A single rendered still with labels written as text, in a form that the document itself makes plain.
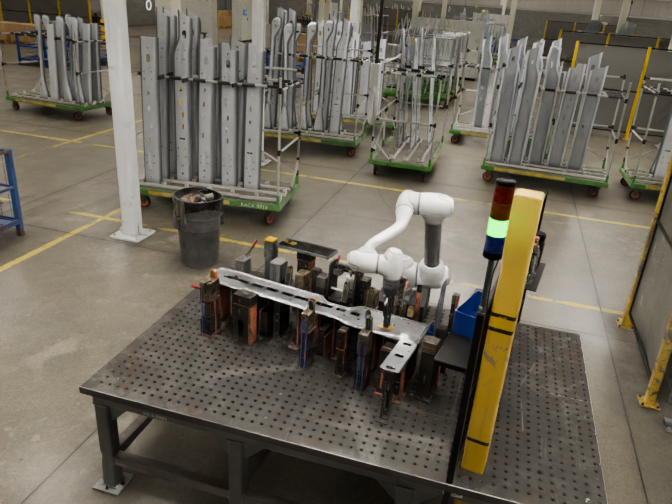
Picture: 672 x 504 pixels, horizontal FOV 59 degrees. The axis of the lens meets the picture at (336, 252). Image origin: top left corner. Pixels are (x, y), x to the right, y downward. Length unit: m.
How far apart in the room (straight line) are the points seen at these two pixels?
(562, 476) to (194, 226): 4.09
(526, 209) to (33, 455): 3.15
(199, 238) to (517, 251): 4.10
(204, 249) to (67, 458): 2.69
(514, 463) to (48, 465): 2.62
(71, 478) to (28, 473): 0.25
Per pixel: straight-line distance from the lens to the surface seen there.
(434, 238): 3.57
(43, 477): 3.96
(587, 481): 3.05
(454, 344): 3.10
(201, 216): 5.82
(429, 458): 2.90
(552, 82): 10.02
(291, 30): 10.70
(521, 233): 2.29
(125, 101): 6.48
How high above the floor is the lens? 2.63
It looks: 24 degrees down
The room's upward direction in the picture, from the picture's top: 4 degrees clockwise
